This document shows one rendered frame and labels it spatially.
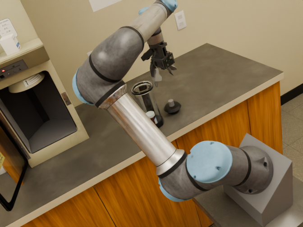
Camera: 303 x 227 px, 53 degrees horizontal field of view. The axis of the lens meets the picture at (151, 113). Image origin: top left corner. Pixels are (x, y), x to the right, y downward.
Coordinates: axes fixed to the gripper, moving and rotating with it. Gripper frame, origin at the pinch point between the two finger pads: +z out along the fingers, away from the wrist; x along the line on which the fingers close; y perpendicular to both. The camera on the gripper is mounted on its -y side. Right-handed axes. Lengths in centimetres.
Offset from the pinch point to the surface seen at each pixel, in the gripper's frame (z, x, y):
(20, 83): -22, -53, -33
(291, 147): 114, 92, 14
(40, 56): -32, -43, -20
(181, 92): 19.4, 16.0, -8.2
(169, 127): 19.4, -10.7, 7.6
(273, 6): 18, 136, -20
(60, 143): 14, -52, -30
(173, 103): 14.8, 0.8, 1.2
